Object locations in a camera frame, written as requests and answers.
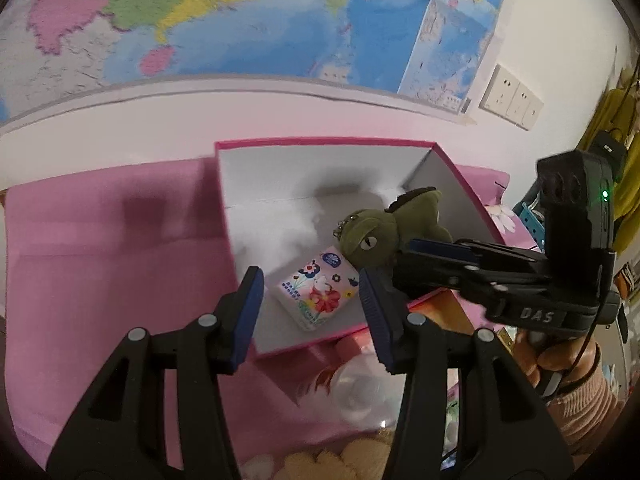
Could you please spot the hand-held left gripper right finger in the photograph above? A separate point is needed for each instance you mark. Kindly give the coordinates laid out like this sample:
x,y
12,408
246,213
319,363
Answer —
x,y
372,310

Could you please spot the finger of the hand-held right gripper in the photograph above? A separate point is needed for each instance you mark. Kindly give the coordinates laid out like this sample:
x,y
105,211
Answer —
x,y
430,247
430,275

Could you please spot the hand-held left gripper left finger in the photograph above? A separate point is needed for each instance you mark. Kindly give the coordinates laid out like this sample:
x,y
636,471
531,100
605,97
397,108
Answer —
x,y
247,310

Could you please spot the green plush toy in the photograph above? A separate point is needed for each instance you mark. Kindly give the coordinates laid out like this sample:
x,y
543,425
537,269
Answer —
x,y
370,240

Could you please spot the pink cardboard box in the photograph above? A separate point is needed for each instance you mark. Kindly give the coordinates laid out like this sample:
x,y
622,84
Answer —
x,y
280,175

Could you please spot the beige plush toy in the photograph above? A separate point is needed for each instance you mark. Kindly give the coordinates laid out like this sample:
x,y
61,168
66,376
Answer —
x,y
325,462

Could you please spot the person's right forearm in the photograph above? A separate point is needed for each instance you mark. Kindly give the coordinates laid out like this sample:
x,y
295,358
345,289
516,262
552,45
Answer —
x,y
585,410

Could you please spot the person's right hand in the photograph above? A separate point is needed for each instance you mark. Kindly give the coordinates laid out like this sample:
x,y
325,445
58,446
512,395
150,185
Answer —
x,y
555,357

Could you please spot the orange packet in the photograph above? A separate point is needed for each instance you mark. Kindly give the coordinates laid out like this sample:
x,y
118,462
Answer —
x,y
445,310

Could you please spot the blue plastic rack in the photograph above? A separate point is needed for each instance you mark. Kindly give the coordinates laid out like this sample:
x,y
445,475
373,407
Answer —
x,y
532,225

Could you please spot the yellow hanging clothing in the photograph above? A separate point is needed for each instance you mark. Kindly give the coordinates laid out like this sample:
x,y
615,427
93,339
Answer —
x,y
625,200

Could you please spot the floral tissue pack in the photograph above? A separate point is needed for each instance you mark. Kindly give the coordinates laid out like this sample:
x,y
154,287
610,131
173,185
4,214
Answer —
x,y
320,290

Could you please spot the black charger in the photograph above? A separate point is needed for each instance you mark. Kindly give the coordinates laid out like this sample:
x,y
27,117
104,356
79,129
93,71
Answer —
x,y
607,149

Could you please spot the clear plastic container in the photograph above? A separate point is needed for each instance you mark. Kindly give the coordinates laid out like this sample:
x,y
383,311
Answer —
x,y
362,390

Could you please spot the pink printed blanket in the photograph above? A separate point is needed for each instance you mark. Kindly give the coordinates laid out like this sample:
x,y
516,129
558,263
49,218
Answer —
x,y
125,260

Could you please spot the white wall socket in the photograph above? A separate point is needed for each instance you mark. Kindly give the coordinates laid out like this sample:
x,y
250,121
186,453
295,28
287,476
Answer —
x,y
534,114
497,87
521,101

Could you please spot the colourful wall map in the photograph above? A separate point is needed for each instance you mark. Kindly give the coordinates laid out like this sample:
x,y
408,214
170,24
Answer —
x,y
250,25

